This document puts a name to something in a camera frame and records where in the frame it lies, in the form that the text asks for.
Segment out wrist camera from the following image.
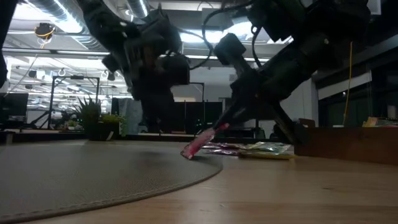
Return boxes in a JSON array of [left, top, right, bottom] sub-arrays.
[[213, 32, 247, 67], [139, 8, 183, 53]]

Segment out black computer monitor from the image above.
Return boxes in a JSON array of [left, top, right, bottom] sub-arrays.
[[0, 92, 29, 122]]

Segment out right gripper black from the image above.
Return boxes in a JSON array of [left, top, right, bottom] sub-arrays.
[[213, 32, 343, 146]]

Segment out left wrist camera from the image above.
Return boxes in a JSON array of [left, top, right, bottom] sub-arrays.
[[139, 8, 183, 53]]

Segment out black metal gantry frame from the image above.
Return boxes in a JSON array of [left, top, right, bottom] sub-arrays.
[[49, 75, 101, 129]]

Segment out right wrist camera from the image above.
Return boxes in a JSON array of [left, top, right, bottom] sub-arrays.
[[213, 32, 247, 67]]

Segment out small potted green plant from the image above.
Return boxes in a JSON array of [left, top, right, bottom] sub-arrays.
[[74, 95, 127, 142]]

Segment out round grey table mat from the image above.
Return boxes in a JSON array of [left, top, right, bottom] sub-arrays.
[[0, 141, 224, 223]]

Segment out yellow ceiling cable reel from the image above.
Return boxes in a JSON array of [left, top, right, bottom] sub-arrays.
[[34, 22, 57, 40]]

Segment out black aluminium table frame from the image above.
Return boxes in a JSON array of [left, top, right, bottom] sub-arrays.
[[0, 129, 218, 146]]

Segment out wooden compartment tray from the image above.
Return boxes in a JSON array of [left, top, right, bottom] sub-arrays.
[[294, 118, 398, 166]]

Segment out grey cloth cover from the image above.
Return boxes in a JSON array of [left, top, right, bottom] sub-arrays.
[[117, 98, 142, 136]]

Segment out long led light bar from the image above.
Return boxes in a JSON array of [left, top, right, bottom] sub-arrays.
[[0, 46, 271, 65]]

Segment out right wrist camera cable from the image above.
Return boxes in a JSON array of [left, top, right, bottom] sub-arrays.
[[201, 0, 261, 68]]

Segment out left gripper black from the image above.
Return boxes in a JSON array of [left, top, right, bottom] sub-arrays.
[[102, 46, 191, 134]]

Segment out grey ceiling box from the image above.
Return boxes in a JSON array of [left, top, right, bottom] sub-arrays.
[[200, 7, 223, 30]]

